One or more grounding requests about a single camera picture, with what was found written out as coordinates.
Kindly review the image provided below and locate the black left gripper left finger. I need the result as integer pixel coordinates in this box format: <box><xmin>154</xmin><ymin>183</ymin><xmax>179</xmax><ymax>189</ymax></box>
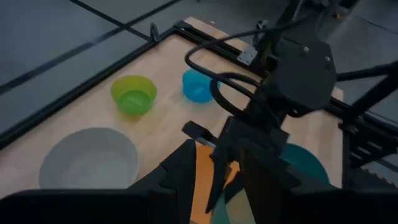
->
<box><xmin>129</xmin><ymin>139</ymin><xmax>197</xmax><ymax>224</ymax></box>

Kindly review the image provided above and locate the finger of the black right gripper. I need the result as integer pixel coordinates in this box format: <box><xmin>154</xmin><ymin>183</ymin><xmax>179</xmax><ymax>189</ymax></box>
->
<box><xmin>206</xmin><ymin>151</ymin><xmax>233</xmax><ymax>215</ymax></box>
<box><xmin>223</xmin><ymin>173</ymin><xmax>246</xmax><ymax>203</ymax></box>

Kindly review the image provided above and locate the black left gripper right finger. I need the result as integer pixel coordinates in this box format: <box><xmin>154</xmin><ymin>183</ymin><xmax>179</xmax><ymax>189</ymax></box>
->
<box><xmin>238</xmin><ymin>139</ymin><xmax>341</xmax><ymax>224</ymax></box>

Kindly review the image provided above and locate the orange object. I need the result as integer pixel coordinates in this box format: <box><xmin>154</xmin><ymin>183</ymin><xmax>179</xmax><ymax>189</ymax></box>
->
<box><xmin>189</xmin><ymin>142</ymin><xmax>242</xmax><ymax>224</ymax></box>

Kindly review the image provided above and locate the large teal bowl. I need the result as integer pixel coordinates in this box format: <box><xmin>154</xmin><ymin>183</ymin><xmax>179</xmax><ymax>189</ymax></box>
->
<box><xmin>211</xmin><ymin>142</ymin><xmax>330</xmax><ymax>224</ymax></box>

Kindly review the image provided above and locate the small blue plastic bowl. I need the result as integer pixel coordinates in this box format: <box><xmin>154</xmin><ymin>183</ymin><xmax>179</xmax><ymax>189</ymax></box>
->
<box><xmin>182</xmin><ymin>68</ymin><xmax>221</xmax><ymax>104</ymax></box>

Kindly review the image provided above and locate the teal blue plastic bowl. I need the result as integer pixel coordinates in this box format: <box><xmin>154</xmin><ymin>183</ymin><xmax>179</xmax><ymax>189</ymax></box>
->
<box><xmin>39</xmin><ymin>126</ymin><xmax>140</xmax><ymax>190</ymax></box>

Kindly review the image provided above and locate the small green plastic bowl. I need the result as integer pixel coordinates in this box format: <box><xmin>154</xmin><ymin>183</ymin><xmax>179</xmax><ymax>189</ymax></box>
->
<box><xmin>110</xmin><ymin>75</ymin><xmax>158</xmax><ymax>116</ymax></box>

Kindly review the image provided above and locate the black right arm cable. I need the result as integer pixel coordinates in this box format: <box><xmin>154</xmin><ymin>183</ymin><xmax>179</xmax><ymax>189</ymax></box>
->
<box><xmin>184</xmin><ymin>17</ymin><xmax>312</xmax><ymax>119</ymax></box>

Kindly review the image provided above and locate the black aluminium table frame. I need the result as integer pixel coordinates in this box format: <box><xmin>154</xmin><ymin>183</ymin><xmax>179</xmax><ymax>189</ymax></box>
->
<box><xmin>0</xmin><ymin>19</ymin><xmax>398</xmax><ymax>190</ymax></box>

